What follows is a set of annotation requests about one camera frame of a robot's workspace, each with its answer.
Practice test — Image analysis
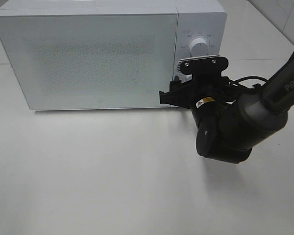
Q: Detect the white microwave door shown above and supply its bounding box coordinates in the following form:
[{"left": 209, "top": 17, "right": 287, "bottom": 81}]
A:
[{"left": 0, "top": 14, "right": 177, "bottom": 111}]

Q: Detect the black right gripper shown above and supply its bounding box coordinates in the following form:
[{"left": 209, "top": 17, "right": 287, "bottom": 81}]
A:
[{"left": 159, "top": 74, "right": 235, "bottom": 127}]

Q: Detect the upper white power knob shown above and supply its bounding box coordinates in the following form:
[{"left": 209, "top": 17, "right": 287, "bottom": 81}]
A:
[{"left": 189, "top": 36, "right": 209, "bottom": 57}]

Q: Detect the white microwave oven body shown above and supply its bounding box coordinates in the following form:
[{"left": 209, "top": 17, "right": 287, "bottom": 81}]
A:
[{"left": 0, "top": 0, "right": 228, "bottom": 114}]

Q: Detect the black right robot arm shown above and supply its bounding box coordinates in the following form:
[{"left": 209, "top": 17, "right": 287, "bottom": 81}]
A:
[{"left": 159, "top": 51, "right": 294, "bottom": 164}]

